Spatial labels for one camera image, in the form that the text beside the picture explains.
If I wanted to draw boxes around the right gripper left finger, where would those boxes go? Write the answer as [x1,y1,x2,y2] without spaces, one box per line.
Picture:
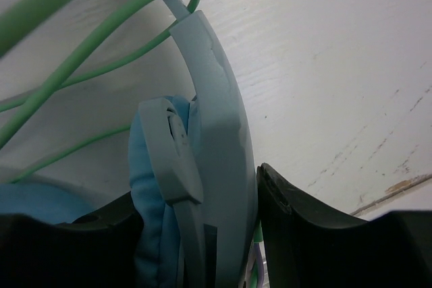
[1,193,144,287]

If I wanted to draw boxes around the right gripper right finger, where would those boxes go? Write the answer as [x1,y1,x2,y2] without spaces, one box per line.
[257,164,431,287]

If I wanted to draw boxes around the light blue headphones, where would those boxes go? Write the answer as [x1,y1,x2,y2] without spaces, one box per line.
[1,0,263,287]

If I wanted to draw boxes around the green headphone cable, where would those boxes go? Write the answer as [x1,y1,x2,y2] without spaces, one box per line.
[0,0,240,184]

